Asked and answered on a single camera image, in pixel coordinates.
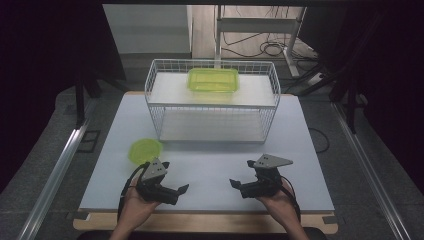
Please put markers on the white cabinet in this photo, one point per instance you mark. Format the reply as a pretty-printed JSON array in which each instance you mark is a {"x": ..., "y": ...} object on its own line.
[{"x": 146, "y": 30}]

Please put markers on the white desk frame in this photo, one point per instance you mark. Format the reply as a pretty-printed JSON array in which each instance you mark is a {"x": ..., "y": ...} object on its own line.
[{"x": 256, "y": 25}]

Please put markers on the aluminium rail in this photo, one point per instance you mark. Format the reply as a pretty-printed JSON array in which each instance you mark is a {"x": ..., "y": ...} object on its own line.
[
  {"x": 366, "y": 166},
  {"x": 56, "y": 173}
]

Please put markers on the green round plastic bowl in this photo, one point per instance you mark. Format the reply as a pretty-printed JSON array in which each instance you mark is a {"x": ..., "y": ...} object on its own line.
[{"x": 144, "y": 150}]

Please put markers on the black metal stand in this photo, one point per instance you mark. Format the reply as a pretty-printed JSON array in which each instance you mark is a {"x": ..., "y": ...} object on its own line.
[
  {"x": 80, "y": 100},
  {"x": 350, "y": 106}
]

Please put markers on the person's left hand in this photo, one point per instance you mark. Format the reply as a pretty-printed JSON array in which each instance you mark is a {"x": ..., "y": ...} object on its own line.
[{"x": 136, "y": 210}]

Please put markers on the white power strip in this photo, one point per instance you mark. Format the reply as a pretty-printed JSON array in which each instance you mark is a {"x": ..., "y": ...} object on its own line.
[{"x": 315, "y": 79}]

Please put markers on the person's right hand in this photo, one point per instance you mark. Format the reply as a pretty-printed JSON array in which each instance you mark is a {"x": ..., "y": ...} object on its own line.
[{"x": 278, "y": 206}]

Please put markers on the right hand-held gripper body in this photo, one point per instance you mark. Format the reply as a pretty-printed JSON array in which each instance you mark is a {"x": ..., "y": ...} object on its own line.
[{"x": 265, "y": 181}]

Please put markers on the green rectangular plastic container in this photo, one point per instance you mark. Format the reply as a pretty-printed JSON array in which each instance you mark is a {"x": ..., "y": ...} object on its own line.
[{"x": 213, "y": 80}]

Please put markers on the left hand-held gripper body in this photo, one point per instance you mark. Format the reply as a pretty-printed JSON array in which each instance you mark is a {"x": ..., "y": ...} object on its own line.
[{"x": 154, "y": 186}]

